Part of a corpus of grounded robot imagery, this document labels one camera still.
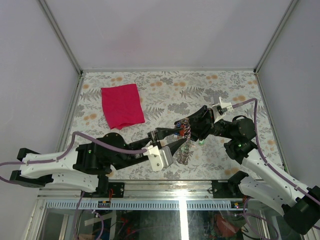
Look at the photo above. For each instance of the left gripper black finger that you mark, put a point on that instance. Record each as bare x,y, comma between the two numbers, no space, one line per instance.
174,146
161,132

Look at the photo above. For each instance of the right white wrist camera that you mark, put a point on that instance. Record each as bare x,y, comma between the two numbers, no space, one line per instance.
220,108

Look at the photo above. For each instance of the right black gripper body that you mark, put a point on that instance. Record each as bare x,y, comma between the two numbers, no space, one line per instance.
220,128

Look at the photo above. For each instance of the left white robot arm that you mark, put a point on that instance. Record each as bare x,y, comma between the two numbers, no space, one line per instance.
86,167

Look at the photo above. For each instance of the red cloth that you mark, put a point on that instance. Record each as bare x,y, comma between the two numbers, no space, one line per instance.
121,106

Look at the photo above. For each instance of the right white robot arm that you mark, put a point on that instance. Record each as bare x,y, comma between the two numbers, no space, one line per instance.
296,202

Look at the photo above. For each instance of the floral table mat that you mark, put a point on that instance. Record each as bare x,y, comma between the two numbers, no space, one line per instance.
168,96

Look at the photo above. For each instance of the aluminium front rail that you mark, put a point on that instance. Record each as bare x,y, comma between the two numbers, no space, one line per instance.
144,195

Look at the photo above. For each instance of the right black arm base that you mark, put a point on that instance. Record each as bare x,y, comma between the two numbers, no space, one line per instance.
228,189

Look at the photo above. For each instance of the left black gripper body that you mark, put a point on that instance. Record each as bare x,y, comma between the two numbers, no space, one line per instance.
144,143

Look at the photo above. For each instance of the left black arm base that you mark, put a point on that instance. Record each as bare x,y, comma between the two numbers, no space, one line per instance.
115,190

